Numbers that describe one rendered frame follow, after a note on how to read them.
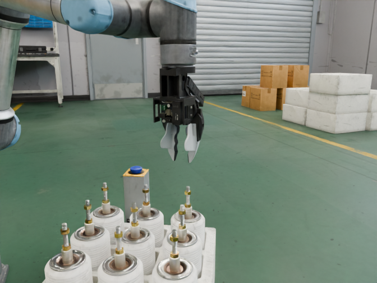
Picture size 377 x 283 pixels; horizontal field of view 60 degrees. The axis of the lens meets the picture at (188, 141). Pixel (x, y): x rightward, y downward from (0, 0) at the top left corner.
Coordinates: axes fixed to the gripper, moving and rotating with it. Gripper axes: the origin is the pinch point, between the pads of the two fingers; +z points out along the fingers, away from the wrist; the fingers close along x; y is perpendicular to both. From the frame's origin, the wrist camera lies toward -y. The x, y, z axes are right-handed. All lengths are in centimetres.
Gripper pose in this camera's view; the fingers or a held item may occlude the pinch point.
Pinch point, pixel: (183, 155)
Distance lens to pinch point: 75.4
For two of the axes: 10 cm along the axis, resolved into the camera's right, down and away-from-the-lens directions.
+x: 9.2, 1.0, -3.9
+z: 0.0, 9.7, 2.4
